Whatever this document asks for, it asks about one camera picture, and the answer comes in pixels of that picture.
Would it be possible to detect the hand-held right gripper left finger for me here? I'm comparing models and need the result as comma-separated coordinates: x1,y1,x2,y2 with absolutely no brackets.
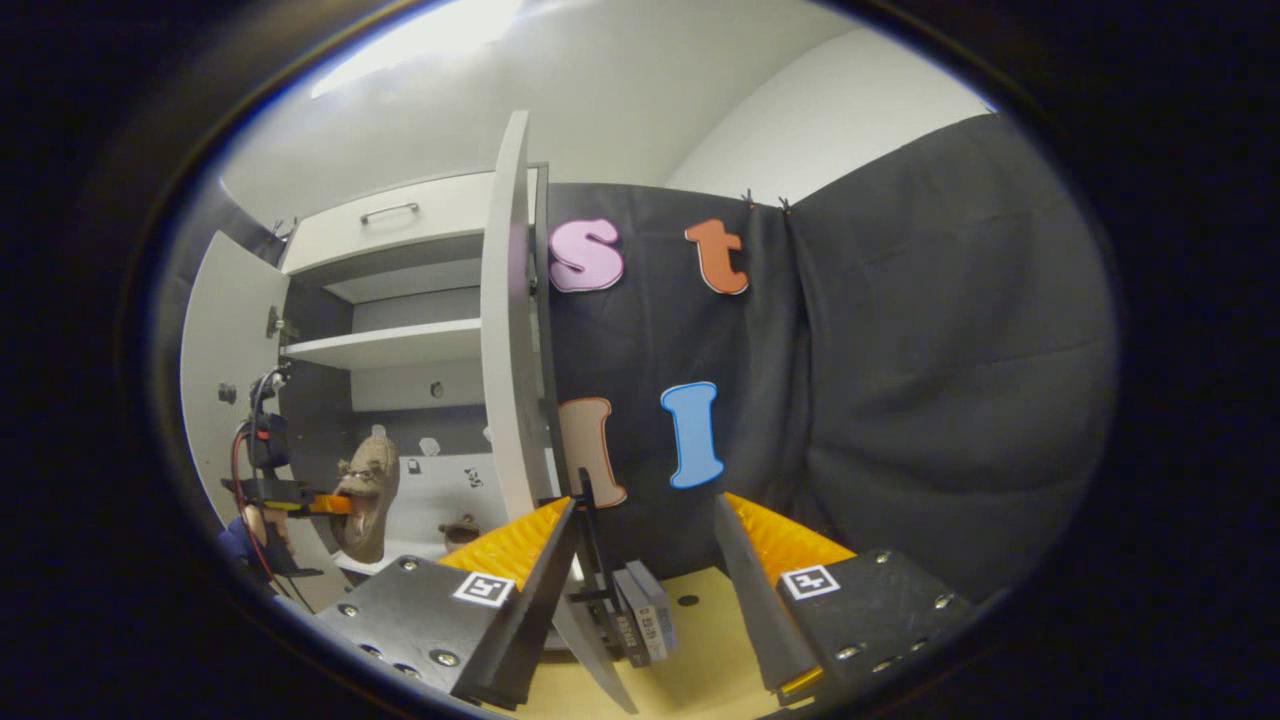
312,497,581,711

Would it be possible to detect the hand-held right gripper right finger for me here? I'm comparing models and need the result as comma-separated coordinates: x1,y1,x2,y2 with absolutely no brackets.
713,492,976,706

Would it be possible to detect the white shoe cabinet door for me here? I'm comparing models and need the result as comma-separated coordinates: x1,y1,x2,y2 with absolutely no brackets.
180,230,346,613
480,110,641,716

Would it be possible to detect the white shoe cabinet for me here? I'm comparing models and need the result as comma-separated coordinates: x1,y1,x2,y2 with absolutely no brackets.
278,165,561,601

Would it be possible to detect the white cabinet shelf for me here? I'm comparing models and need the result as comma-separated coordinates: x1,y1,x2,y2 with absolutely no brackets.
282,318,483,371

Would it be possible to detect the light grey flat box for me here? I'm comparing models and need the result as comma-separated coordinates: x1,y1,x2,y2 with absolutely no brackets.
627,560,679,658

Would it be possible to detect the dark grey flat box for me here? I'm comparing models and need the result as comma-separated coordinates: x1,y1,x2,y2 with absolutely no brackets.
608,568,653,669

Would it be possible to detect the red gripper cable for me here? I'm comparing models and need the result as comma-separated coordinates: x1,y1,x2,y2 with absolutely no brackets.
230,425,279,584

